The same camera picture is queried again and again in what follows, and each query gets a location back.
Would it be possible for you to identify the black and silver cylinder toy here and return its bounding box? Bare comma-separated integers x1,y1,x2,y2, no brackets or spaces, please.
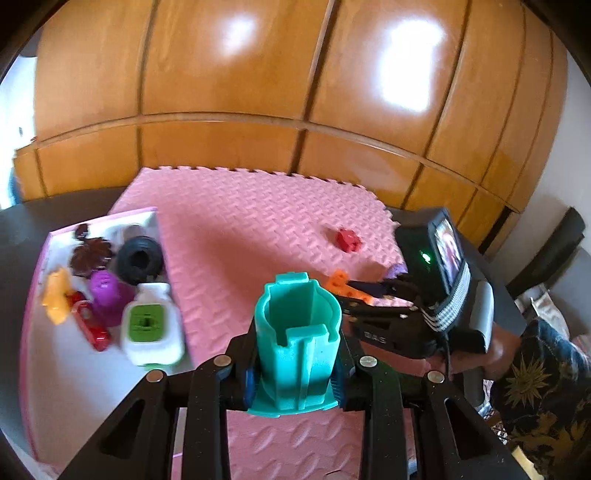
115,224,166,285

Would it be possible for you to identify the white cloth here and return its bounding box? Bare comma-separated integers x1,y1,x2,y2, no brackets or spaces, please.
516,285,575,344

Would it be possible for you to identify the orange toy block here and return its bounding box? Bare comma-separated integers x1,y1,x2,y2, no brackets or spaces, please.
323,270,372,306

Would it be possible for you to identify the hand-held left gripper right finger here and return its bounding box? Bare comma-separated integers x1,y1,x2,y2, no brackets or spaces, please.
331,336,525,480

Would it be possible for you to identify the white bottle with green cap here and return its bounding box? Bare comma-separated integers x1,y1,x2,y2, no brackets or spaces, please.
120,282,187,367

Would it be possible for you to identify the white tray with pink rim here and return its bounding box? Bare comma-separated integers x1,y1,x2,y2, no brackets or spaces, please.
18,207,195,464

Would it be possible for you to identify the purple plastic toy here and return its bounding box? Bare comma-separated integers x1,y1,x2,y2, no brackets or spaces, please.
89,270,136,329

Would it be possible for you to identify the dark chair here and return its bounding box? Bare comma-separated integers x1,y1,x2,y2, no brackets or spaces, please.
505,207,586,298

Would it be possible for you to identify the black cloth with gold pattern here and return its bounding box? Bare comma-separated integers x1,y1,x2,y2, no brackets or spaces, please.
490,318,591,469

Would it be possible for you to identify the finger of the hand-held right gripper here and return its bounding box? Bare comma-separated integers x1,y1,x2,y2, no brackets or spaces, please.
341,299,419,324
347,276,414,298

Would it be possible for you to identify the red toy block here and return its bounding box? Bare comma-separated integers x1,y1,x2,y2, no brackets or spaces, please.
335,227,362,254

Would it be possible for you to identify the wooden wardrobe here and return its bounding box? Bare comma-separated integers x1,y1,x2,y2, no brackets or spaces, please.
11,0,571,215

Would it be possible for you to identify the teal plastic mould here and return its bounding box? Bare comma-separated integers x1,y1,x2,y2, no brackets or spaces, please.
247,272,343,418

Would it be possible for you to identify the yellow toy piece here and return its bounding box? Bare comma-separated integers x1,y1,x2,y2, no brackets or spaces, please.
42,268,74,325

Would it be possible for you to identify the person's right hand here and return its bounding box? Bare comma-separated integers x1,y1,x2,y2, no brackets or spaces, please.
449,320,525,377

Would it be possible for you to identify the brown leaf-shaped toy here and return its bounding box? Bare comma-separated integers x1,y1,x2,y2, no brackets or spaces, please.
69,237,115,280

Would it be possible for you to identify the pink foam puzzle mat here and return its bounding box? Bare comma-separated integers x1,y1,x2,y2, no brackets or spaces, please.
107,166,467,480

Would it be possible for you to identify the red translucent toy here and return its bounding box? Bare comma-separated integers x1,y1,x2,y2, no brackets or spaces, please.
68,291,114,352

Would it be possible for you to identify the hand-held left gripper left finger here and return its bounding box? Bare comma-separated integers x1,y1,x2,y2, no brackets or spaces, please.
60,333,257,480

